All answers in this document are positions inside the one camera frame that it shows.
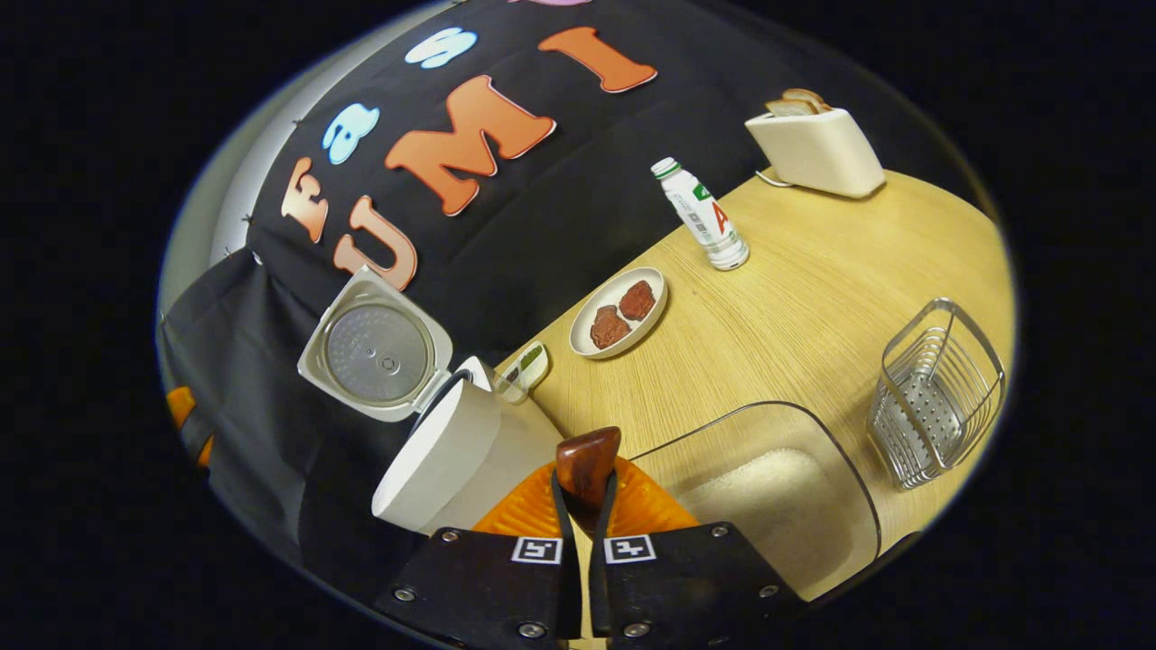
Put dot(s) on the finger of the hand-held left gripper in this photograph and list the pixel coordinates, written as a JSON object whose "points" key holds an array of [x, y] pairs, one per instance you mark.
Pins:
{"points": [[181, 404], [206, 453]]}

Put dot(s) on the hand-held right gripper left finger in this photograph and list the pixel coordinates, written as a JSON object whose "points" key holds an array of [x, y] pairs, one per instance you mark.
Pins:
{"points": [[571, 587]]}

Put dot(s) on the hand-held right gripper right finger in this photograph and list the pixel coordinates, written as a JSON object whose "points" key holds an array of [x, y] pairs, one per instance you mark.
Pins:
{"points": [[600, 587]]}

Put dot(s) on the brown wooden spoon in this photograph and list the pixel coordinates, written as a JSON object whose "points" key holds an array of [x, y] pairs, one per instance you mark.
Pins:
{"points": [[587, 460]]}

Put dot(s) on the white rice cooker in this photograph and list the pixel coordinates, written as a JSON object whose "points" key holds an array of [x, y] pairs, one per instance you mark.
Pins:
{"points": [[452, 451]]}

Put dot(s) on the clear plastic rice box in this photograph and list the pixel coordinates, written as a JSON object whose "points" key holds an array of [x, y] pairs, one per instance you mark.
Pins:
{"points": [[844, 506]]}

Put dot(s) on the small white dish with greens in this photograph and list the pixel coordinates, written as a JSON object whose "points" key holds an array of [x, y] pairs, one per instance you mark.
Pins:
{"points": [[535, 361]]}

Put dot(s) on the red meat piece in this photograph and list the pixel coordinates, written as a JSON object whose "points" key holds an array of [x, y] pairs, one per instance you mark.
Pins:
{"points": [[638, 300], [610, 327]]}

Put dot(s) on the white oval plate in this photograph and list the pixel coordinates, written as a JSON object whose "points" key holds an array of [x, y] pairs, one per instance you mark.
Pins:
{"points": [[659, 298]]}

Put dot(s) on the black backdrop cloth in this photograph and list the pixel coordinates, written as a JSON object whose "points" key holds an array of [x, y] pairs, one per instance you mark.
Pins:
{"points": [[560, 226]]}

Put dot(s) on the white plastic bottle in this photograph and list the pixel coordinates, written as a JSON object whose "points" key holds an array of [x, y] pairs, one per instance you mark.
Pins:
{"points": [[704, 217]]}

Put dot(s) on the cream toaster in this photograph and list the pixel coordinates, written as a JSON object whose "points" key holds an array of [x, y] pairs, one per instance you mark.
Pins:
{"points": [[817, 149]]}

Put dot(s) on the light bread slice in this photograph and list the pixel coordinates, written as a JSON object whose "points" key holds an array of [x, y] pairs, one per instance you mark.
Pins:
{"points": [[787, 108]]}

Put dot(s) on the brown crust bread slice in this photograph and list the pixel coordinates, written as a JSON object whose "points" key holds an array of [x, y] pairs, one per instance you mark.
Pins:
{"points": [[813, 97]]}

